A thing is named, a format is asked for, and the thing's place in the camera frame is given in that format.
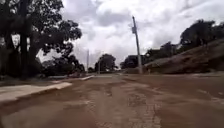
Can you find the round distant tree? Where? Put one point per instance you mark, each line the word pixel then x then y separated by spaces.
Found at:
pixel 106 62

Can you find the distant dark tree line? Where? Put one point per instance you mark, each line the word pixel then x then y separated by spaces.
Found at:
pixel 131 62

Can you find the thin distant pole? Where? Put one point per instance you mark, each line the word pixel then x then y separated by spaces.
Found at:
pixel 87 61

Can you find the tall pale utility pole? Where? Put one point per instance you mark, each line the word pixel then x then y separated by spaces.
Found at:
pixel 137 46

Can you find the brown dirt road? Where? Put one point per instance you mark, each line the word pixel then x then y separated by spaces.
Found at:
pixel 133 103

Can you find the brown earth embankment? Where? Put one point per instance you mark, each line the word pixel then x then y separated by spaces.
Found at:
pixel 193 60

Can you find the row of dark trees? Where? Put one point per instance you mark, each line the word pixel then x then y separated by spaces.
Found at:
pixel 33 33

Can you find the pale concrete kerb pavement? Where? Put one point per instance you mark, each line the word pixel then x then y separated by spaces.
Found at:
pixel 23 90

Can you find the trees on embankment top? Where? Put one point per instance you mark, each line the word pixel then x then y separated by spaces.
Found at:
pixel 200 31

